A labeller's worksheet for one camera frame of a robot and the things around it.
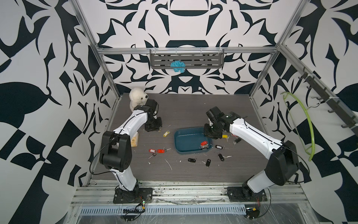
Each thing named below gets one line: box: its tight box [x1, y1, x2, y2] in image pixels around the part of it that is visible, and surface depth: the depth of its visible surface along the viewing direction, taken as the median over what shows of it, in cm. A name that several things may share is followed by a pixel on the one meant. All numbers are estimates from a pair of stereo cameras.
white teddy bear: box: [129, 87, 149, 112], surface depth 96 cm
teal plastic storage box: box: [173, 126, 213, 155], surface depth 93 cm
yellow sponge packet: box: [130, 131, 139, 148], surface depth 93 cm
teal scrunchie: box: [170, 60, 186, 73], surface depth 93 cm
